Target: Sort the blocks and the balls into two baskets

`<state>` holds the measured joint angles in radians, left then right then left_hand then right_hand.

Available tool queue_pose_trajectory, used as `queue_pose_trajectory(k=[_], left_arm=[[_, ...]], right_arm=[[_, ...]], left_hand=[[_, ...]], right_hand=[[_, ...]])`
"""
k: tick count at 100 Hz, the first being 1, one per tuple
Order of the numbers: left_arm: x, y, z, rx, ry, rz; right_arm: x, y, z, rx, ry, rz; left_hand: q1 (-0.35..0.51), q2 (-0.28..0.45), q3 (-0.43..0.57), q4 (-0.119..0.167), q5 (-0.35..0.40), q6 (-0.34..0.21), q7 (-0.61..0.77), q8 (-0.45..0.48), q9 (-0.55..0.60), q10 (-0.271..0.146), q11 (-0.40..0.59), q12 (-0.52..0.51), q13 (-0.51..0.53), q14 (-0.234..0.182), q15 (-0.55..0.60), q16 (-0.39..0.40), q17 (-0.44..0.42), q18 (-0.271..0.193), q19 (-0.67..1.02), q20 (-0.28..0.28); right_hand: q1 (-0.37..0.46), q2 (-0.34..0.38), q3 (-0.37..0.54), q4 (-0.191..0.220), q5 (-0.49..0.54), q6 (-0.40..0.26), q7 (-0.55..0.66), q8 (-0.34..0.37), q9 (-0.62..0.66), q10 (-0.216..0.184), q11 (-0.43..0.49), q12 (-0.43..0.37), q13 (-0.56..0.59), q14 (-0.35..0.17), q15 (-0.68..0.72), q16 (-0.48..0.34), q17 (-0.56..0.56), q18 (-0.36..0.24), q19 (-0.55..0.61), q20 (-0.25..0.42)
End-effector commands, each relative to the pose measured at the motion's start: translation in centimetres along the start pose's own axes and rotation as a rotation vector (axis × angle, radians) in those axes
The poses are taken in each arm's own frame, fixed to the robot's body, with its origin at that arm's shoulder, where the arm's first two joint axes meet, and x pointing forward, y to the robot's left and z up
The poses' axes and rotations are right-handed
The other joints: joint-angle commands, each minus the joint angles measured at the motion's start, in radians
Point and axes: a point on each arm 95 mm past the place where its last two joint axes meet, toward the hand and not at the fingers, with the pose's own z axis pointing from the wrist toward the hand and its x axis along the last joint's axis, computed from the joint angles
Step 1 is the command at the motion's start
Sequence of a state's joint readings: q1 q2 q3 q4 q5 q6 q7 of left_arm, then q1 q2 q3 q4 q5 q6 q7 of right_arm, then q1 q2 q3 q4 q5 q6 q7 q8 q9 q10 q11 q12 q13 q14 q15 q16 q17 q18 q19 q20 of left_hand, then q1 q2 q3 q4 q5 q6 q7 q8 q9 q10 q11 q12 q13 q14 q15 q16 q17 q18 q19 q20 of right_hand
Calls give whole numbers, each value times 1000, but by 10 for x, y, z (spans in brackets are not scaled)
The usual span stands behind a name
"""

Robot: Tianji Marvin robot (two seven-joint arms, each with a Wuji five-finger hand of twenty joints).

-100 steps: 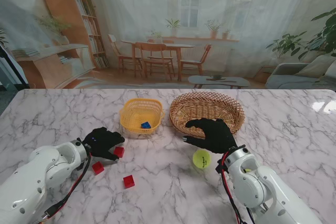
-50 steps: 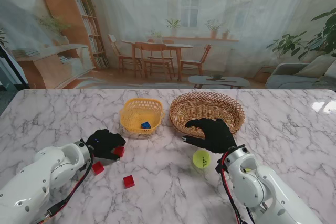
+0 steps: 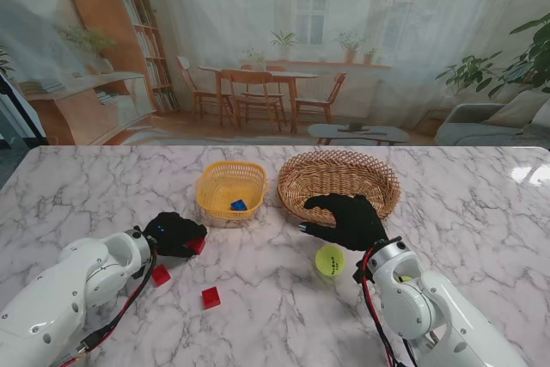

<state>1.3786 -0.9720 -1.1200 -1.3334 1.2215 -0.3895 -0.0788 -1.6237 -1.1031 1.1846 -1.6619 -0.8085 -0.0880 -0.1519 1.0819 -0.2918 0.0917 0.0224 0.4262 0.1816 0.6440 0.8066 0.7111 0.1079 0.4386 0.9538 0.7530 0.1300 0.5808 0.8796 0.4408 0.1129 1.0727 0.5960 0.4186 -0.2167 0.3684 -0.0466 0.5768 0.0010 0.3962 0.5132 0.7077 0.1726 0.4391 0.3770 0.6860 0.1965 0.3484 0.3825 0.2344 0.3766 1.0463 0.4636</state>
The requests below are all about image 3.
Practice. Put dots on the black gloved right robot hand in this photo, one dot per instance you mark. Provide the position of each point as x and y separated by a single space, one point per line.
358 223

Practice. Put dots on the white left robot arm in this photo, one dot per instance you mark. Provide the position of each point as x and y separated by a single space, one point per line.
51 298

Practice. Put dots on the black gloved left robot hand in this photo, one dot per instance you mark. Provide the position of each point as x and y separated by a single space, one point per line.
172 234

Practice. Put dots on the brown wicker basket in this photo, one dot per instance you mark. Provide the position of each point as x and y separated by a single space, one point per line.
335 173

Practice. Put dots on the printed room scene backdrop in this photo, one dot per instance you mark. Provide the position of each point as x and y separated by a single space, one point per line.
258 19

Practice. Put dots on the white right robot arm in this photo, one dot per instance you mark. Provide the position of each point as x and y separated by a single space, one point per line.
429 311

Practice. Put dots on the red toy block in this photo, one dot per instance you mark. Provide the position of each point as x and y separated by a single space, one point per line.
211 297
160 275
199 246

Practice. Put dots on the blue toy block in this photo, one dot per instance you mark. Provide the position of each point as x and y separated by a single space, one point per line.
239 205

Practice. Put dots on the black stand pole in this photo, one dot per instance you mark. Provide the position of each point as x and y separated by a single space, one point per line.
21 113

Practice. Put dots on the yellow plastic basket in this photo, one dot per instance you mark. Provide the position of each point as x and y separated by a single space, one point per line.
253 178

